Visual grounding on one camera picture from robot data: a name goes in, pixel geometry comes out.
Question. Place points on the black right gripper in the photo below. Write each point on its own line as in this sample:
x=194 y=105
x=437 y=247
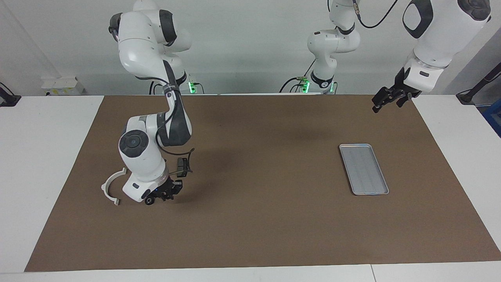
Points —
x=164 y=188

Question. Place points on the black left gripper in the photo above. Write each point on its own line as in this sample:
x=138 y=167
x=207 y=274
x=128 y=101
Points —
x=401 y=88

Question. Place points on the large black bearing gear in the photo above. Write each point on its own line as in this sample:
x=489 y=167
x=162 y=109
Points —
x=148 y=202

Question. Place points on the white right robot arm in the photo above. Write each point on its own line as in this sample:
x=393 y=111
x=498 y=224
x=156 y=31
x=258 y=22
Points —
x=141 y=156

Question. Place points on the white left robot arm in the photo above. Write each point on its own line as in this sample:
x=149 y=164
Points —
x=442 y=35

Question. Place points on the silver metal tray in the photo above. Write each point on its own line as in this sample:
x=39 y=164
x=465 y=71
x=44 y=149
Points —
x=364 y=170

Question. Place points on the rectangular dark brake pad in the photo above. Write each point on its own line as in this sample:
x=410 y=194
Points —
x=181 y=165

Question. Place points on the brown table mat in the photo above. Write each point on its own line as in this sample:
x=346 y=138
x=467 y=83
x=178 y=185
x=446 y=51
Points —
x=254 y=227

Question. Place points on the blue crate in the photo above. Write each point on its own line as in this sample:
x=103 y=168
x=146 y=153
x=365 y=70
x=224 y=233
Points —
x=494 y=119

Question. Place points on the white power strip box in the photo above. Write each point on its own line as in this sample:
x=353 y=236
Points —
x=62 y=86

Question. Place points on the white curved plastic bracket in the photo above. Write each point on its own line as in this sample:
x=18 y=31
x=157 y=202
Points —
x=106 y=188

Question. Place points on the black clamp mount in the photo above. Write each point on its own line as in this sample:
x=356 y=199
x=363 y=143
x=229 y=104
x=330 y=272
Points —
x=8 y=98

